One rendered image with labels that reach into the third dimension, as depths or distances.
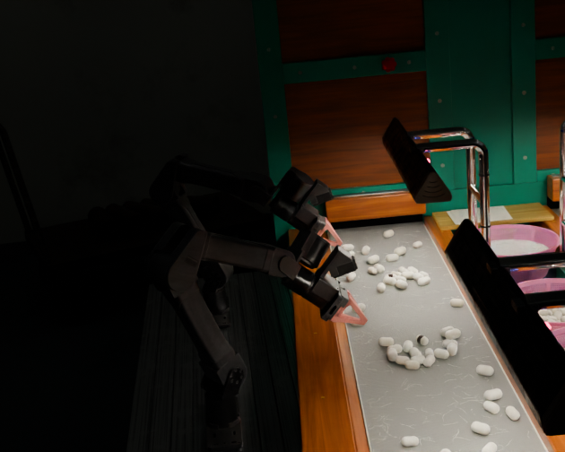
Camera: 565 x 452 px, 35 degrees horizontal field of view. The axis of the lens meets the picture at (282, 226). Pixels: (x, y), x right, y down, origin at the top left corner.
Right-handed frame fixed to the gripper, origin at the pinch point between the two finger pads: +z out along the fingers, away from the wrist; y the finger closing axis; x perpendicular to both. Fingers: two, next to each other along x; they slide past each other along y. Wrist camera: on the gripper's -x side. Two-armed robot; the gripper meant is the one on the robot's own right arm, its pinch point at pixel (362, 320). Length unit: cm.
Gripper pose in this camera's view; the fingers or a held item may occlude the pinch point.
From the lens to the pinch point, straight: 197.7
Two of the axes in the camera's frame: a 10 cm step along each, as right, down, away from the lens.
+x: -5.7, 7.9, 2.4
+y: -0.1, -3.0, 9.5
